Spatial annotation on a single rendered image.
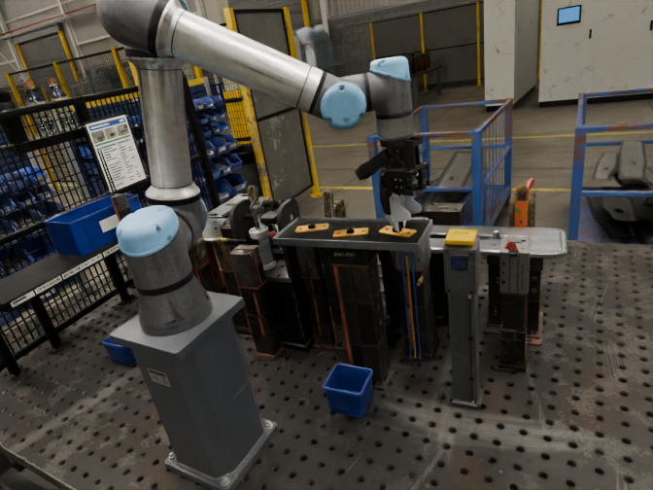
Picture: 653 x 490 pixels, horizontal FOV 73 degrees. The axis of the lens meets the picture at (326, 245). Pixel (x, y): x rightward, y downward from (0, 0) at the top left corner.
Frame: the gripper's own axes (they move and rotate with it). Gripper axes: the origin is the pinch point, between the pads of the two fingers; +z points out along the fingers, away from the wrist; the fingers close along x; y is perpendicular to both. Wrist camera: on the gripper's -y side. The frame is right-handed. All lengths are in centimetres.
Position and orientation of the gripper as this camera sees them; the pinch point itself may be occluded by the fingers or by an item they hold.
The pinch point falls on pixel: (396, 224)
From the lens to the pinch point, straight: 103.2
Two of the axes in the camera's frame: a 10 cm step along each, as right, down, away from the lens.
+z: 1.6, 9.0, 4.0
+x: 6.6, -4.0, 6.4
